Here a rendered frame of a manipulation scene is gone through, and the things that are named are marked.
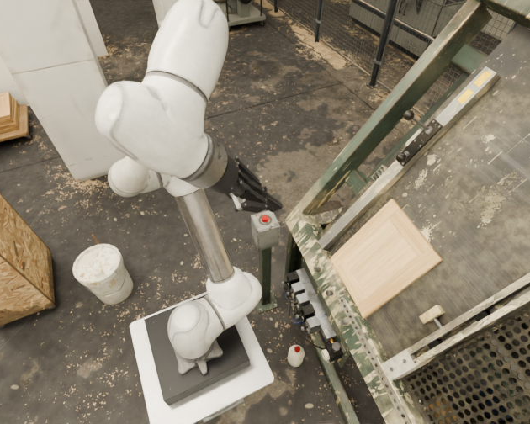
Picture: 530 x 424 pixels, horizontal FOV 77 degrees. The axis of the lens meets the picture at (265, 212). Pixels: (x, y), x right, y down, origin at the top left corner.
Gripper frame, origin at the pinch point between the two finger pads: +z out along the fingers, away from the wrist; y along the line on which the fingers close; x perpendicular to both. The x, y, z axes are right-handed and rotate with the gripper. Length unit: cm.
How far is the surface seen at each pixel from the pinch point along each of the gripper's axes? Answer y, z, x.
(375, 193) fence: 25, 73, -14
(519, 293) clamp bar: -27, 63, -42
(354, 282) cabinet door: -5, 84, 9
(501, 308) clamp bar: -30, 62, -36
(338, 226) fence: 21, 81, 8
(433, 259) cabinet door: -8, 72, -24
